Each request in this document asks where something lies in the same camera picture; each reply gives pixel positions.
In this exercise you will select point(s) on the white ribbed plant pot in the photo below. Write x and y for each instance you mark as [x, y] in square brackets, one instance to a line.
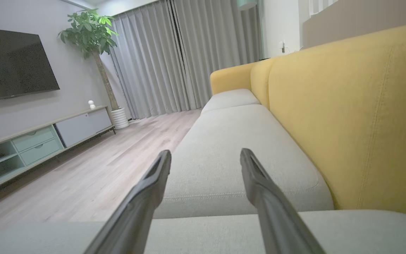
[120, 118]

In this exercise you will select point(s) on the black flat television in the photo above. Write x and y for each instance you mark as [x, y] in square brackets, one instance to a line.
[12, 63]

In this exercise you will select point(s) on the large grey sofa seat cushion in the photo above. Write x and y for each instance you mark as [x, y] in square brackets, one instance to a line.
[206, 236]

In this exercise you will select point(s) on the white wall plug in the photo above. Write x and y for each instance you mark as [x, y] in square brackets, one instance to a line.
[282, 46]

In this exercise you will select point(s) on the small white figurine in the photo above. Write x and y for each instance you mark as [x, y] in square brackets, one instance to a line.
[92, 104]

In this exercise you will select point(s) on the grey cabinet door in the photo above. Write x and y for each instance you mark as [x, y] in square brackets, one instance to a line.
[83, 127]

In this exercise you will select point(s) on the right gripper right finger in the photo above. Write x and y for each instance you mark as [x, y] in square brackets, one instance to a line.
[273, 211]

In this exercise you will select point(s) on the small grey sofa seat cushion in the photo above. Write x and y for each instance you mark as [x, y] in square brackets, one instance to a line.
[229, 98]

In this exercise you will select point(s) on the pale teal ceiling fixture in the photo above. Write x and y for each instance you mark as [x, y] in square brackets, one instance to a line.
[247, 4]

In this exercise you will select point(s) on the pale green cabinet drawer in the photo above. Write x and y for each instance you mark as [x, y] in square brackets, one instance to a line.
[34, 138]
[41, 152]

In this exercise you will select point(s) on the grey curtain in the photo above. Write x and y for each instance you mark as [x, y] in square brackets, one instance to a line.
[217, 38]
[143, 60]

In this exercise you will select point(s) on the green indoor tree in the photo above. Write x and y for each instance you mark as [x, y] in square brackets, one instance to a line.
[90, 35]

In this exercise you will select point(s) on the wide yellow sofa back cushion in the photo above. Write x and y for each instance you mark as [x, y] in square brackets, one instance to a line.
[358, 123]

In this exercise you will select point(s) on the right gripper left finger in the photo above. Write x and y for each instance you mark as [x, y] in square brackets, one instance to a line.
[139, 211]

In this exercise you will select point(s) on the narrow yellow sofa back cushion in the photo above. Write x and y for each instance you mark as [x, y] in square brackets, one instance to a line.
[261, 81]

